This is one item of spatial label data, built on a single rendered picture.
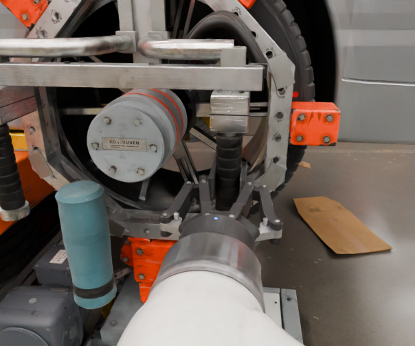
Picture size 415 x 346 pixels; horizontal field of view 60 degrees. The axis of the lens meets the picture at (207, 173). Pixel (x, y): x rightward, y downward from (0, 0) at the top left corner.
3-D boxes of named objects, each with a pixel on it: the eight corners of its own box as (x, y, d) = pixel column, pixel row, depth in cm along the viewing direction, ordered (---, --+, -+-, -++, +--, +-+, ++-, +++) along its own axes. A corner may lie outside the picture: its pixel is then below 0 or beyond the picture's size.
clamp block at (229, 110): (249, 117, 54) (251, 82, 52) (248, 134, 46) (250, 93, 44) (216, 116, 55) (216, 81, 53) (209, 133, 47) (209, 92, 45)
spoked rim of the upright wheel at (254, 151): (64, 114, 106) (205, 206, 112) (16, 137, 85) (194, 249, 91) (147, -54, 86) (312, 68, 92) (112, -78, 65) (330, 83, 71)
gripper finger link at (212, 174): (213, 199, 48) (207, 198, 48) (218, 178, 55) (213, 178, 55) (214, 178, 47) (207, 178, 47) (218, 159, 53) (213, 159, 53)
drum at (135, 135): (190, 147, 78) (189, 82, 73) (169, 189, 59) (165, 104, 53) (128, 145, 80) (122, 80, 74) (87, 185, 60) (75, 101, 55)
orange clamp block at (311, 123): (284, 134, 75) (329, 135, 74) (288, 145, 68) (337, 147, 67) (288, 100, 73) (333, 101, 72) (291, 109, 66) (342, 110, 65)
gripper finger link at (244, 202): (222, 217, 37) (236, 220, 36) (246, 176, 47) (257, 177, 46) (221, 249, 38) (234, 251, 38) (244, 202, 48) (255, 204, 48)
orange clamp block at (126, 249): (132, 216, 88) (128, 246, 92) (121, 233, 81) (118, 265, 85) (159, 222, 88) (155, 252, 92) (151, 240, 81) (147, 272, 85)
